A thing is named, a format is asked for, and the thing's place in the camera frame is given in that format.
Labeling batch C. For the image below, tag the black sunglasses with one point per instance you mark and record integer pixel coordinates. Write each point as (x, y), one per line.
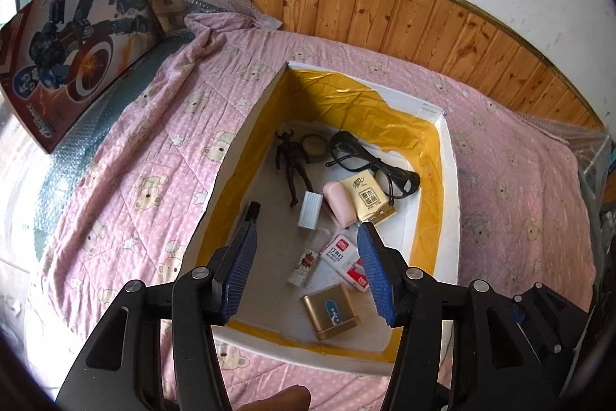
(404, 180)

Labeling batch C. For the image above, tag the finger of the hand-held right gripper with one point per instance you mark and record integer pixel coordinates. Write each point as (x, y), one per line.
(544, 314)

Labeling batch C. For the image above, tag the red and white staple box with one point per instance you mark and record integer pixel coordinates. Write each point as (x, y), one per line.
(341, 254)

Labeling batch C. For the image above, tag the pink power bank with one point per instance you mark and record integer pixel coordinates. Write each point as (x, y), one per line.
(339, 204)

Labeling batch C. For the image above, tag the bubble wrap sheet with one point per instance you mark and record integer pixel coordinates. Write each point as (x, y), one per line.
(577, 141)

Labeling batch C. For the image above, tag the pink bear print blanket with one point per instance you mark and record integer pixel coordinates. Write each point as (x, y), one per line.
(505, 209)

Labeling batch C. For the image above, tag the small clear bottle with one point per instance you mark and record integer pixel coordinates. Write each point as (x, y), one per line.
(303, 264)

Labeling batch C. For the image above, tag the robot figure toy box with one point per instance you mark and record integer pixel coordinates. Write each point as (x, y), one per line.
(72, 50)

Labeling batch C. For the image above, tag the white charger plug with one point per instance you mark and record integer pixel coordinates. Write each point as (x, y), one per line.
(309, 211)

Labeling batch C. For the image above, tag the white cardboard box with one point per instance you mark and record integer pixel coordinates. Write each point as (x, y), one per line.
(447, 199)

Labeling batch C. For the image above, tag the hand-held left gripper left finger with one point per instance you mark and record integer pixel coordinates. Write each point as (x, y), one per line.
(243, 266)

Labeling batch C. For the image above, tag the wooden headboard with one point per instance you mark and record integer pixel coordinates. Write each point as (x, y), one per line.
(385, 11)

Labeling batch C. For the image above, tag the black marker pen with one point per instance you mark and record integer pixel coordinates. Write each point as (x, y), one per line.
(252, 211)

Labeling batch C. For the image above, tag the gold tin box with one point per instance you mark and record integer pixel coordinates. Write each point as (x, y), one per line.
(332, 312)

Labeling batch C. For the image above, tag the yellow tissue pack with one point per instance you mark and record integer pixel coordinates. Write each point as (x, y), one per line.
(368, 196)

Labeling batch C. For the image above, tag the green tape roll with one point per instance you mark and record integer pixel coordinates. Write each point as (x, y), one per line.
(306, 148)

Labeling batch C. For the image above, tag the dark purple toy figure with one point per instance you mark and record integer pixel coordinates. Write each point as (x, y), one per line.
(288, 160)

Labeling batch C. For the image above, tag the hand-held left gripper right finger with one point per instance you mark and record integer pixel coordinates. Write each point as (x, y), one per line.
(378, 276)

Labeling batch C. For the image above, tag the person's left hand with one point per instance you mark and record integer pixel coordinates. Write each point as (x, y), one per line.
(274, 399)

